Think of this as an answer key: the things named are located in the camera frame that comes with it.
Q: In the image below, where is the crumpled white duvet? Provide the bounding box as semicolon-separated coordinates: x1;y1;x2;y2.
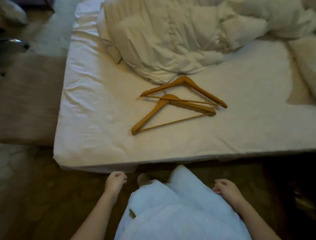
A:
96;0;316;84

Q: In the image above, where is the white cushion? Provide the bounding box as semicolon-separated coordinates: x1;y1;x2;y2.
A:
0;0;28;25

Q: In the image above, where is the white fluffy rug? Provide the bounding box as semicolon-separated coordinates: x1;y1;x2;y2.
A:
31;0;79;57

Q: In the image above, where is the beige upholstered bench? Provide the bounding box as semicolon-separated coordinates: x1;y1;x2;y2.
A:
0;51;68;146

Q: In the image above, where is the bed with white sheet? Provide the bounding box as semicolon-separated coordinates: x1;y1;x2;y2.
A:
53;0;316;173

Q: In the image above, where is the person's left forearm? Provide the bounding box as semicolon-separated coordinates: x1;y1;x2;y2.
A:
70;192;119;240

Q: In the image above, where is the wooden clothes hanger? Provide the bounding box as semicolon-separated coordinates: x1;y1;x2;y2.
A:
140;75;228;109
131;94;217;136

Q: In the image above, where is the person's foot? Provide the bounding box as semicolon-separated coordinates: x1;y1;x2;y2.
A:
137;173;151;187

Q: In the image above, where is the person's left hand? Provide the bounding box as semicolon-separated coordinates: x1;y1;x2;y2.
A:
103;171;128;199

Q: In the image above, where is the chrome metal object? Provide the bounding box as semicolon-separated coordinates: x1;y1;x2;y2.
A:
0;38;30;54

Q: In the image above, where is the person's right hand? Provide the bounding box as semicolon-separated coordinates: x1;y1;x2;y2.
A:
212;179;245;206

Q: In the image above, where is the person's right forearm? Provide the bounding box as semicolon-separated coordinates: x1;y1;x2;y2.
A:
231;197;282;240

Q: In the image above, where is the person's white robe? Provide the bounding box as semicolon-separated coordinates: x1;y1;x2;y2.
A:
114;165;252;240

